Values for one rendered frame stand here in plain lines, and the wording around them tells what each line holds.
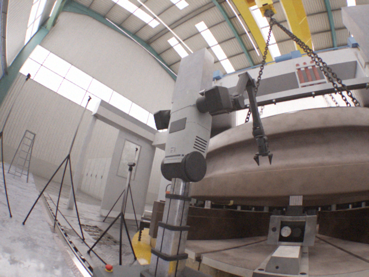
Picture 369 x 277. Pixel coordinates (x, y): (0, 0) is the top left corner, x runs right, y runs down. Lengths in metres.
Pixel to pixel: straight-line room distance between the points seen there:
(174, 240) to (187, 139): 0.50
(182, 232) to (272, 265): 0.53
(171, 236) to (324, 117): 1.76
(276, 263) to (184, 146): 0.81
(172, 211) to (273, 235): 0.79
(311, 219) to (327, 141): 0.98
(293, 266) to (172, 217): 0.69
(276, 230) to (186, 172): 0.83
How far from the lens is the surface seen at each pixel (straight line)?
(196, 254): 1.53
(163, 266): 0.91
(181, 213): 0.89
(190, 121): 0.90
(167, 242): 0.88
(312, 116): 1.99
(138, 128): 4.89
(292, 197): 1.53
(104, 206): 4.53
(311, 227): 1.34
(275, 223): 1.35
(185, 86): 6.08
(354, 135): 2.21
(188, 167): 0.83
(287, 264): 1.05
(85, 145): 4.33
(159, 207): 1.75
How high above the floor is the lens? 0.72
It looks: 21 degrees up
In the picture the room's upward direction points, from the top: 9 degrees clockwise
